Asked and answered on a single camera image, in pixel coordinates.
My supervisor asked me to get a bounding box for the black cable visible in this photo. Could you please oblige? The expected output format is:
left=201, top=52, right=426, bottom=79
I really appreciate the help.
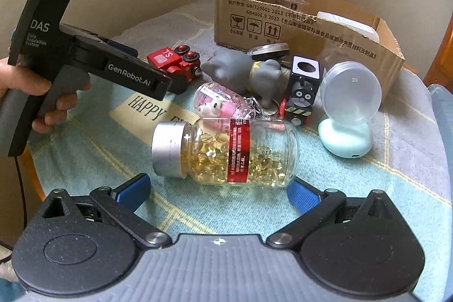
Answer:
left=0, top=155, right=31, bottom=253

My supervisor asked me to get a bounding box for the wooden furniture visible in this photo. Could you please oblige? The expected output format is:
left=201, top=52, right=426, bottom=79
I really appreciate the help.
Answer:
left=423, top=15, right=453, bottom=90

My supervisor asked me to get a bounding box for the clear round plastic container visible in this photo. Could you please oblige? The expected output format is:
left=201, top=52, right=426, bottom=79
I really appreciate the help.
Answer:
left=320, top=61, right=383, bottom=124

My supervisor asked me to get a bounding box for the brown cardboard box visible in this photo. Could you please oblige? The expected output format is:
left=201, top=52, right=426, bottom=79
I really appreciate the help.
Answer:
left=212, top=0, right=405, bottom=97

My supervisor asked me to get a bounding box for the mint green rounded device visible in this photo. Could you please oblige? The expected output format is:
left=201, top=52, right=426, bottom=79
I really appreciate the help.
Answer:
left=317, top=118, right=373, bottom=158

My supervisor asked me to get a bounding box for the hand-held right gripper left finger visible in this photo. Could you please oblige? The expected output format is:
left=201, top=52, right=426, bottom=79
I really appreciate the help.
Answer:
left=33, top=173, right=173, bottom=250

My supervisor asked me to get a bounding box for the grey hippo toy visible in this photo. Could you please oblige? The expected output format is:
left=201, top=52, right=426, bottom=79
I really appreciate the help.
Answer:
left=200, top=50, right=283, bottom=99

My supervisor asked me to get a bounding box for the person's left hand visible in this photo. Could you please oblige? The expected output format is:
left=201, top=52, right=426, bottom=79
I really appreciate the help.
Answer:
left=0, top=56, right=93, bottom=134

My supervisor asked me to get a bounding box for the red toy train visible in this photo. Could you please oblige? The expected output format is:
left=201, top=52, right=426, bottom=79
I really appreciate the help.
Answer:
left=147, top=45, right=203, bottom=95

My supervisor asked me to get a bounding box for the white plastic bottle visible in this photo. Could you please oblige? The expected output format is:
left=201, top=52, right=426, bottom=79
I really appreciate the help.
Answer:
left=316, top=11, right=381, bottom=42

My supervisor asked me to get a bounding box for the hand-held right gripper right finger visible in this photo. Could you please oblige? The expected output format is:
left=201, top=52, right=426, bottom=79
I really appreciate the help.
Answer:
left=266, top=176, right=404, bottom=250

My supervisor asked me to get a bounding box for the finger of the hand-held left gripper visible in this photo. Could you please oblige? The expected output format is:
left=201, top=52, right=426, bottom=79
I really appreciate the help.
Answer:
left=60, top=23, right=139, bottom=58

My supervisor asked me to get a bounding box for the glass jar of yellow capsules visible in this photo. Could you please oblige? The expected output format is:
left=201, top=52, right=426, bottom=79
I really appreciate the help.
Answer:
left=151, top=118, right=300, bottom=189

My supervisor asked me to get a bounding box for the black toy train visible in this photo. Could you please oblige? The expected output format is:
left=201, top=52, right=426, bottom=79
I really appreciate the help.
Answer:
left=279, top=56, right=322, bottom=127

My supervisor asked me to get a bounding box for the pink pig keychain bottle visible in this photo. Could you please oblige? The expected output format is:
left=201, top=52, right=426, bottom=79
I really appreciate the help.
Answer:
left=193, top=82, right=280, bottom=128

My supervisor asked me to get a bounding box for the printed blanket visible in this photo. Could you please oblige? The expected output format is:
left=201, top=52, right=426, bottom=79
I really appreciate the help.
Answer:
left=26, top=1, right=450, bottom=288

